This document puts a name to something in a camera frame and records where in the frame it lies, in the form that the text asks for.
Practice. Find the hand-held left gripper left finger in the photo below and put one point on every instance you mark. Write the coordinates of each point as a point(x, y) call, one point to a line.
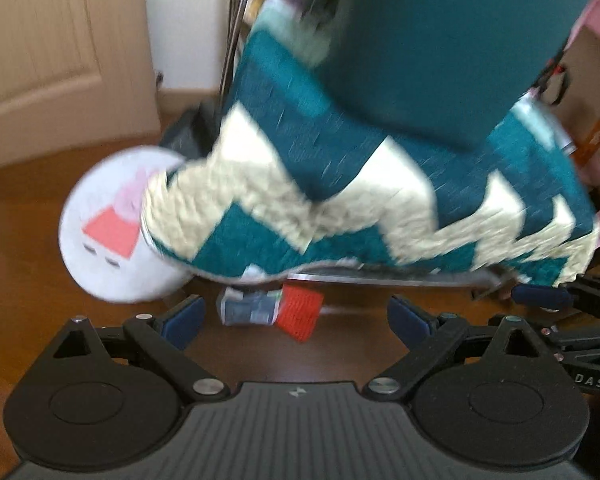
point(185, 321)

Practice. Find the plain teal cushion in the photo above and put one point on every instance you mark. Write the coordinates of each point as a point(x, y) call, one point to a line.
point(455, 50)

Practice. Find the white plastic bag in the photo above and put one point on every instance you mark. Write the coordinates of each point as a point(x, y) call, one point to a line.
point(545, 127)

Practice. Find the teal white zigzag cushion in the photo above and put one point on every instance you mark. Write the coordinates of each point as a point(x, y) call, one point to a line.
point(280, 110)

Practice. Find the orange box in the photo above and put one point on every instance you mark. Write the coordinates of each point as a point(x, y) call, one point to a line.
point(599, 142)

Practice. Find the metal trolley frame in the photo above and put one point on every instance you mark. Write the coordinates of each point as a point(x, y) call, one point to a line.
point(235, 35)

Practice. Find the grey blue wrapper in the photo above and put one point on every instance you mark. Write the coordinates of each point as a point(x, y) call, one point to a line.
point(250, 308)

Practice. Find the red black backpack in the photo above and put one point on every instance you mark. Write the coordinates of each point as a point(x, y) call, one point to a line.
point(555, 80)

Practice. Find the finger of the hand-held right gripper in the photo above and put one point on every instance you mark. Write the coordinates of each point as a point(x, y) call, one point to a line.
point(542, 297)
point(585, 342)

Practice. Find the wooden door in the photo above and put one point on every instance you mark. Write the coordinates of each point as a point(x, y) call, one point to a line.
point(55, 60)

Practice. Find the grey and red sock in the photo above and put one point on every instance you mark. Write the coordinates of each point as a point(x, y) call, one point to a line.
point(301, 312)

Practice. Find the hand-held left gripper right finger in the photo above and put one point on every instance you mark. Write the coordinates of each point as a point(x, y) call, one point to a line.
point(409, 324)

